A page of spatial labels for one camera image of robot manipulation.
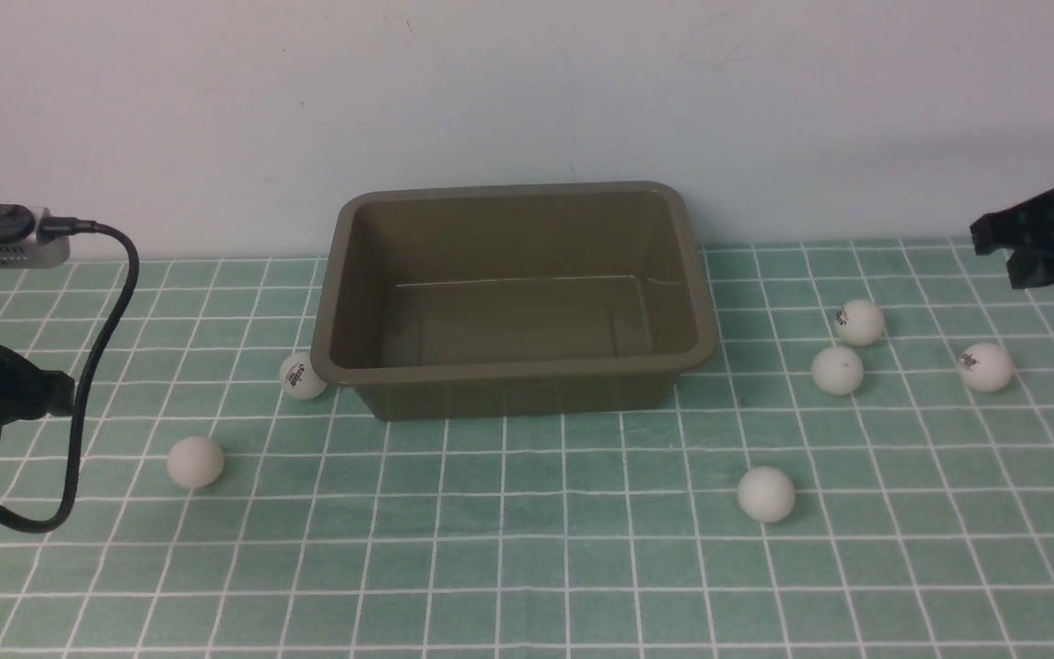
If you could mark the green checkered tablecloth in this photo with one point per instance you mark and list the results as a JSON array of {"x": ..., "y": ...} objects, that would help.
[{"x": 923, "y": 525}]

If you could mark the olive green plastic bin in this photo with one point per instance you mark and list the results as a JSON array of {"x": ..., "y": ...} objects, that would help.
[{"x": 513, "y": 300}]

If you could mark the white ball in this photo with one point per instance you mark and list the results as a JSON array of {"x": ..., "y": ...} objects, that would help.
[
  {"x": 298, "y": 378},
  {"x": 195, "y": 462},
  {"x": 860, "y": 322},
  {"x": 837, "y": 371},
  {"x": 986, "y": 367},
  {"x": 766, "y": 494}
]

